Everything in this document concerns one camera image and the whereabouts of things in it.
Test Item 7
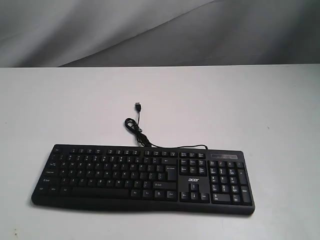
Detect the black acer keyboard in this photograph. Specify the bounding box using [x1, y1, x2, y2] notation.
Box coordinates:
[31, 144, 255, 215]

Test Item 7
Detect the grey backdrop cloth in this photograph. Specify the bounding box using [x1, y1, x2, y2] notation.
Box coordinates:
[0, 0, 320, 68]

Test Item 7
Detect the black USB cable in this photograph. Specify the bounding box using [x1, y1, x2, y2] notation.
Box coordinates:
[124, 101, 209, 152]

